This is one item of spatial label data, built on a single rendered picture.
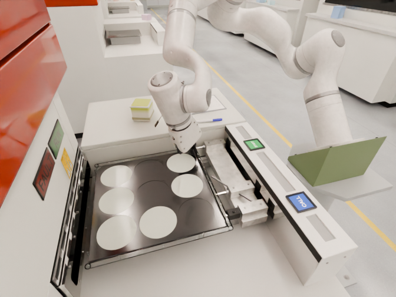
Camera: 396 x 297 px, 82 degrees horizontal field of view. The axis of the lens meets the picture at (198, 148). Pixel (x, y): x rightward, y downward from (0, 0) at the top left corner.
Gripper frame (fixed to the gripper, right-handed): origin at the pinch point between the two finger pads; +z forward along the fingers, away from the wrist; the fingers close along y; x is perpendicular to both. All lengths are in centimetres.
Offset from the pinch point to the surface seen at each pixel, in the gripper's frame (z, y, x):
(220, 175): 3.8, -1.5, -13.2
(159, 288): -2.9, -37.7, -22.5
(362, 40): 131, 306, 8
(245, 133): 2.7, 17.6, -11.2
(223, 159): 6.3, 5.3, -9.1
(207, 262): 1.4, -25.8, -27.2
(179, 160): 0.1, -5.9, 1.1
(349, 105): 189, 249, -13
